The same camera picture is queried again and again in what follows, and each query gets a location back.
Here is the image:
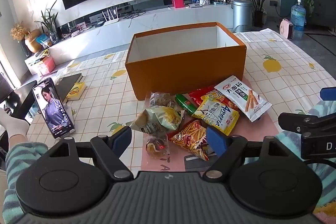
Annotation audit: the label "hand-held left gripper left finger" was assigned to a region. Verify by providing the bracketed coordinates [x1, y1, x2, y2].
[49, 126, 134, 180]

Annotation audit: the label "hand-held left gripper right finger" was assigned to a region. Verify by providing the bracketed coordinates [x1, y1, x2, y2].
[202, 126, 289, 180]

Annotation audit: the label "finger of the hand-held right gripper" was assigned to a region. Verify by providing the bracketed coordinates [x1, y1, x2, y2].
[320, 88, 336, 102]
[278, 112, 336, 133]

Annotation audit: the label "red fries snack packet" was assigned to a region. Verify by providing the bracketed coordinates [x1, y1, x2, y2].
[167, 120, 219, 161]

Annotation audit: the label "clear pastry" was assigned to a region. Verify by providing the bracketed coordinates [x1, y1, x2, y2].
[146, 133, 170, 159]

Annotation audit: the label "orange cardboard box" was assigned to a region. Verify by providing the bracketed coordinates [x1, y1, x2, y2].
[125, 21, 247, 102]

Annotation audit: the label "yellow snack packet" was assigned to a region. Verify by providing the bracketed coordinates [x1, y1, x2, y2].
[192, 96, 240, 136]

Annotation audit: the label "person's right pajama leg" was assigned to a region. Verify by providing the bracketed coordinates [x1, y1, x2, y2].
[272, 101, 336, 215]

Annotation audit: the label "person's pajama leg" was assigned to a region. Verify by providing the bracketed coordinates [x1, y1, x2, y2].
[272, 101, 336, 215]
[0, 134, 49, 224]

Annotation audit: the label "pale green snack packet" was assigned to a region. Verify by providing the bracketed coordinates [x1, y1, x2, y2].
[126, 105, 182, 135]

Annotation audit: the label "lemon print tablecloth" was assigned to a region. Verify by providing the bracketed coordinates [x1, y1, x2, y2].
[25, 28, 336, 180]

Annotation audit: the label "white breadstick snack packet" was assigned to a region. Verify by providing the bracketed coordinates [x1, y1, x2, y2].
[214, 75, 271, 123]

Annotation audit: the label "clear wrapped brown biscuits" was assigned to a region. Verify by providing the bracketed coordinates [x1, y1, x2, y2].
[149, 91, 176, 109]

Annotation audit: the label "yellow tissue pack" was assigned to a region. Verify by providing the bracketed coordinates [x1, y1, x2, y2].
[66, 82, 87, 101]

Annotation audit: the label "smartphone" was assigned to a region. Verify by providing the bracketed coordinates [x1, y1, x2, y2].
[32, 77, 73, 140]

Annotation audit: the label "pink space heater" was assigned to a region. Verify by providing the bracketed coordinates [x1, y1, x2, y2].
[279, 18, 294, 40]

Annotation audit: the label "black book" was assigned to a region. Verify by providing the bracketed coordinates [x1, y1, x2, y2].
[53, 73, 84, 100]

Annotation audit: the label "blue water bottle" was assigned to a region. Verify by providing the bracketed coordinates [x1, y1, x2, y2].
[290, 0, 307, 40]

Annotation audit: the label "dark grey cabinet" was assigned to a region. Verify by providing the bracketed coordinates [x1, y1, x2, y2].
[312, 0, 336, 29]

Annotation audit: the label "person's left pajama leg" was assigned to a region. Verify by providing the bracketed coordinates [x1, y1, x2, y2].
[0, 134, 49, 224]

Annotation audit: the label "pink carton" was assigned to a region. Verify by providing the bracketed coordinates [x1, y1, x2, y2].
[36, 55, 56, 77]

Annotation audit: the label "person's white sock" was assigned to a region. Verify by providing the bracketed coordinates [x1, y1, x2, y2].
[0, 107, 30, 137]

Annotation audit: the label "black coffee table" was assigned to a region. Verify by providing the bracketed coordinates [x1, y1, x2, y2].
[0, 72, 38, 120]

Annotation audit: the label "potted snake plant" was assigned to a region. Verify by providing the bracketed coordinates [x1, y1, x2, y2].
[236, 0, 279, 28]

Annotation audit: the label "silver trash can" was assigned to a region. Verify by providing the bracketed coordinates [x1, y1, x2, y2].
[232, 0, 253, 33]

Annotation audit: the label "white television cabinet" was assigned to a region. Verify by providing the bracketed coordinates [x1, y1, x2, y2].
[24, 5, 235, 75]

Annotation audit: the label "white router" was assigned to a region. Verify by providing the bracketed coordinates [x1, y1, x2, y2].
[101, 9, 120, 26]

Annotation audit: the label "blue snack bag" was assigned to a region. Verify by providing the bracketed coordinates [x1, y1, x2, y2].
[36, 34, 52, 48]

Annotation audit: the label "tan gourd vase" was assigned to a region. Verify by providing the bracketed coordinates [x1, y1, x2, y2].
[25, 29, 44, 54]

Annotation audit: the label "green plant in glass vase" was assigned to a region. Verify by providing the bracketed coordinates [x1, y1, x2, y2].
[34, 0, 60, 44]

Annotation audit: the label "dried yellow flowers in vase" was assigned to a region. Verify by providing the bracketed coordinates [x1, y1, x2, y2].
[10, 22, 30, 58]

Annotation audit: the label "black cables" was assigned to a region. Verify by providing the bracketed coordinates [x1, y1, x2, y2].
[122, 9, 147, 28]

